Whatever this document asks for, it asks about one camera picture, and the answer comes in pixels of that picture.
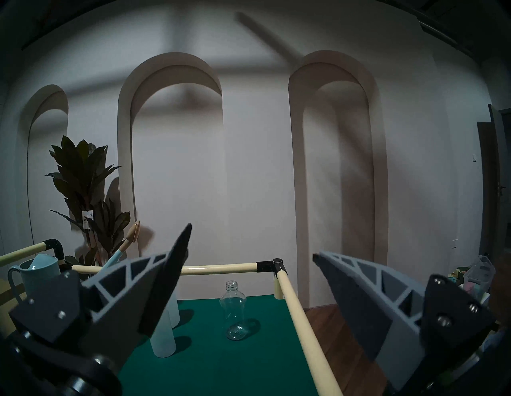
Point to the tall dark leafy plant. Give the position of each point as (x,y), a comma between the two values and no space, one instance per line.
(82,179)

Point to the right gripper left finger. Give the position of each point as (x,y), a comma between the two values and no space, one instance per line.
(119,295)

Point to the light wooden table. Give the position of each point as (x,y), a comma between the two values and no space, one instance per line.
(6,303)

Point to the clear empty bottle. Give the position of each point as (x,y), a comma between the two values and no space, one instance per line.
(232,311)

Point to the green three-tier shelf cart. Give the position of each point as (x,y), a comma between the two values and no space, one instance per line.
(247,359)

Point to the light blue watering can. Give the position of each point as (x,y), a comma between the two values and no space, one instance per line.
(38,275)

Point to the white plastic bottle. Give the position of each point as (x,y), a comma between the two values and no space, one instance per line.
(175,311)

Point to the dark door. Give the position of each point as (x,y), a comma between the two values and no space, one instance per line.
(495,179)

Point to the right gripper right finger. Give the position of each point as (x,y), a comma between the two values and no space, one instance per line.
(379,303)

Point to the white pump bottle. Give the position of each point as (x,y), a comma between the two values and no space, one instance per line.
(163,339)

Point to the clear plastic storage box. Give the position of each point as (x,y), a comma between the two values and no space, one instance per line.
(479,275)

